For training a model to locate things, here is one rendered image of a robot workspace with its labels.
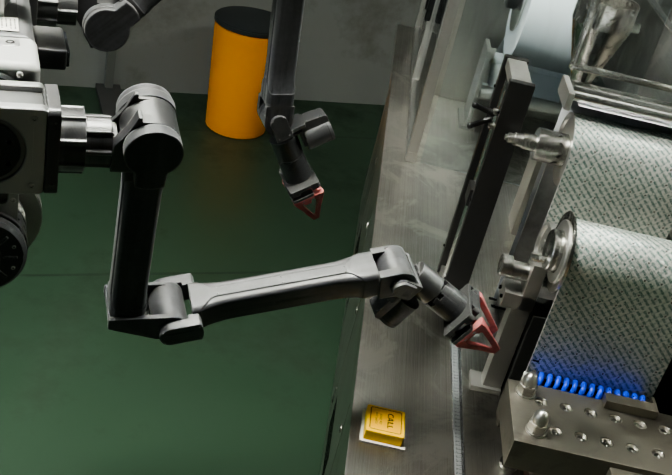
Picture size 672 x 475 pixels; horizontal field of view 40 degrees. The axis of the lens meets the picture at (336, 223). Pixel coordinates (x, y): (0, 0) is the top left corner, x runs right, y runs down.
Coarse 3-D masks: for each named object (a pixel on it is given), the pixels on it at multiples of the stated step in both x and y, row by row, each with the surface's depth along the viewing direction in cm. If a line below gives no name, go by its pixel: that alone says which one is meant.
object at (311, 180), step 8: (296, 160) 189; (304, 160) 190; (288, 168) 190; (296, 168) 190; (304, 168) 191; (288, 176) 191; (296, 176) 191; (304, 176) 192; (312, 176) 192; (288, 184) 193; (296, 184) 192; (304, 184) 191; (312, 184) 190; (296, 192) 190
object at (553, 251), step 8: (552, 232) 163; (560, 232) 162; (552, 240) 162; (560, 240) 160; (544, 248) 166; (552, 248) 161; (560, 248) 160; (552, 256) 160; (560, 256) 160; (544, 264) 164; (552, 264) 161
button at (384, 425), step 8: (368, 408) 167; (376, 408) 168; (384, 408) 168; (368, 416) 165; (376, 416) 166; (384, 416) 166; (392, 416) 167; (400, 416) 167; (368, 424) 164; (376, 424) 164; (384, 424) 164; (392, 424) 165; (400, 424) 165; (368, 432) 163; (376, 432) 162; (384, 432) 163; (392, 432) 163; (400, 432) 163; (376, 440) 163; (384, 440) 163; (392, 440) 163; (400, 440) 163
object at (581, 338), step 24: (552, 312) 162; (576, 312) 162; (600, 312) 162; (624, 312) 161; (552, 336) 165; (576, 336) 164; (600, 336) 164; (624, 336) 164; (648, 336) 163; (552, 360) 168; (576, 360) 167; (600, 360) 166; (624, 360) 166; (648, 360) 166; (600, 384) 169; (624, 384) 169; (648, 384) 168
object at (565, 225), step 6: (564, 222) 163; (558, 228) 166; (564, 228) 162; (570, 228) 160; (570, 234) 159; (564, 252) 159; (564, 258) 158; (564, 264) 158; (558, 270) 160; (552, 276) 163; (558, 276) 160; (552, 282) 162
